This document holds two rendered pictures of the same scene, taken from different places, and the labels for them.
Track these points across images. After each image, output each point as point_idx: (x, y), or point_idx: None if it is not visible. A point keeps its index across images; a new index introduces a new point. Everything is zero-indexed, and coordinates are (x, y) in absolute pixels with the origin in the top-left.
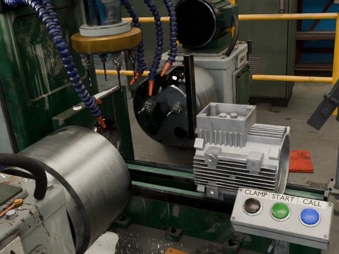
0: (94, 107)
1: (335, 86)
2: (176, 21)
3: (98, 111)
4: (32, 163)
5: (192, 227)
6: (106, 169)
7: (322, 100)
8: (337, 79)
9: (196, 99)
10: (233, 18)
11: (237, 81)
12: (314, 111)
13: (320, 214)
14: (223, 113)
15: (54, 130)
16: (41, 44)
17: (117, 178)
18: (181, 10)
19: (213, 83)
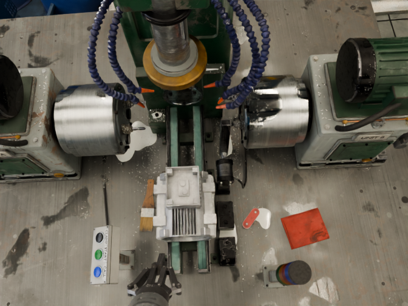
0: (128, 99)
1: (150, 271)
2: (342, 51)
3: (135, 101)
4: (0, 144)
5: None
6: (96, 141)
7: (160, 261)
8: (171, 271)
9: (248, 136)
10: (383, 109)
11: (342, 147)
12: (159, 257)
13: (99, 277)
14: (184, 183)
15: None
16: None
17: (104, 147)
18: (348, 50)
19: (294, 134)
